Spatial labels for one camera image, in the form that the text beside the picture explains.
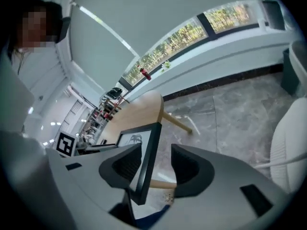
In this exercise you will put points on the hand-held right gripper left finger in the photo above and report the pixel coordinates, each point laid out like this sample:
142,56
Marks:
84,176

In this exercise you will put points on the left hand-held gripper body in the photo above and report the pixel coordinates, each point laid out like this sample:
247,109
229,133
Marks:
66,145

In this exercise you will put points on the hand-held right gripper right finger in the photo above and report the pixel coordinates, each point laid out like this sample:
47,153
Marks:
227,188

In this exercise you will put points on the large black picture frame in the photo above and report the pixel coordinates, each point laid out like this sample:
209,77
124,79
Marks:
149,157

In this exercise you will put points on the person's left forearm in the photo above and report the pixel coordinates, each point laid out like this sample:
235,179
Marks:
26,171

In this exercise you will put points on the wooden coffee table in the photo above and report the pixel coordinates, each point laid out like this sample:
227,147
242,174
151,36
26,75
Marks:
139,111

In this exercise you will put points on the wooden shelf rack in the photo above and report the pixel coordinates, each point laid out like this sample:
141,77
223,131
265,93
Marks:
112,106

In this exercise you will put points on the person in white shirt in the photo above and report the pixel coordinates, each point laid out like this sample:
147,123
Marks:
14,99

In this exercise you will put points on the round white wooden side table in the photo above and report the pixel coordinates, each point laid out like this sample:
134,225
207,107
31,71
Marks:
287,138

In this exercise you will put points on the person's dark blue trousers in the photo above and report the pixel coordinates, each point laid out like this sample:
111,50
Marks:
153,218

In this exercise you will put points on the dark soda bottle red cap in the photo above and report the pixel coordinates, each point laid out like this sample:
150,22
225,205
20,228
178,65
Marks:
145,73

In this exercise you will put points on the person's face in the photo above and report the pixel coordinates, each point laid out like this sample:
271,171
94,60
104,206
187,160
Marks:
33,25

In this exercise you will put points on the small green plant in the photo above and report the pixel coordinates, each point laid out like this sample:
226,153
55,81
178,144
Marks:
166,66

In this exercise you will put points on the white window ledge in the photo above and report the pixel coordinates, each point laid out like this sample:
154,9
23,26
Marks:
216,56

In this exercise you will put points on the black head-mounted camera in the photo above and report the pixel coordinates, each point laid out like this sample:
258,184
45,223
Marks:
63,30

